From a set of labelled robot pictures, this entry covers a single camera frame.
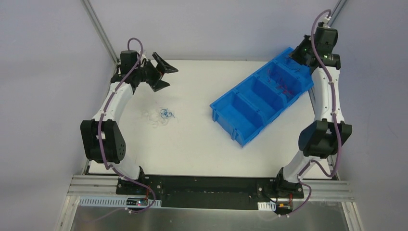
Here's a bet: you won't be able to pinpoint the dark purple wire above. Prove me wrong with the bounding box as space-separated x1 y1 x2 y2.
285 62 302 75

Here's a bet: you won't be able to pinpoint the red wires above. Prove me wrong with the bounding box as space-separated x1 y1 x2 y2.
266 65 297 100

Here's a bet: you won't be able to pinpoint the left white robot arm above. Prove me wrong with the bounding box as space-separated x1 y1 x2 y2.
80 50 178 195

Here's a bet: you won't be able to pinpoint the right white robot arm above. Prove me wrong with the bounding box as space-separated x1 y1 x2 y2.
272 23 352 197

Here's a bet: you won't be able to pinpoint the blue compartment bin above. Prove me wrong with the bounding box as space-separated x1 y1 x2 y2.
210 47 313 147

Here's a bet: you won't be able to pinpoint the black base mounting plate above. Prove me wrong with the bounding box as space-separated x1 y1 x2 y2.
116 175 304 210

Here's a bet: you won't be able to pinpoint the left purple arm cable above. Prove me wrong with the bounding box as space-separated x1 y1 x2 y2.
97 38 157 214

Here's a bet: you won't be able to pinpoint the aluminium frame rail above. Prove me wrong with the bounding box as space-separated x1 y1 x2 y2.
67 175 119 196

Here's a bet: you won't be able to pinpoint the left white cable duct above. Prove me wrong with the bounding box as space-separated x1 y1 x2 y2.
78 196 162 209

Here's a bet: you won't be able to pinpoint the white cable duct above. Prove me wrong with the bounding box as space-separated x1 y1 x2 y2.
257 201 276 211
78 196 162 209

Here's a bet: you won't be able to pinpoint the right white cable duct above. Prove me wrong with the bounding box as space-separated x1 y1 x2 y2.
257 201 276 211

